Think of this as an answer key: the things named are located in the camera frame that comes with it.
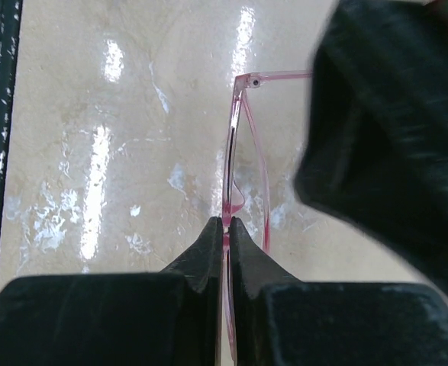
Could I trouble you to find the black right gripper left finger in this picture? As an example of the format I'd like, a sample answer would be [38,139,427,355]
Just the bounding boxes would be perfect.
[0,217,223,365]

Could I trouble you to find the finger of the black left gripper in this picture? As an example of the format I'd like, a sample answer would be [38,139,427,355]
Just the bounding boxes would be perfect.
[294,1,448,294]

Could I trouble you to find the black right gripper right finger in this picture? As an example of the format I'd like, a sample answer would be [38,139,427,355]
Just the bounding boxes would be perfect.
[229,218,448,365]

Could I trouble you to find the pink transparent sunglasses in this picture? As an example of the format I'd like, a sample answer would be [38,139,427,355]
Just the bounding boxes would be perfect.
[221,70,311,364]

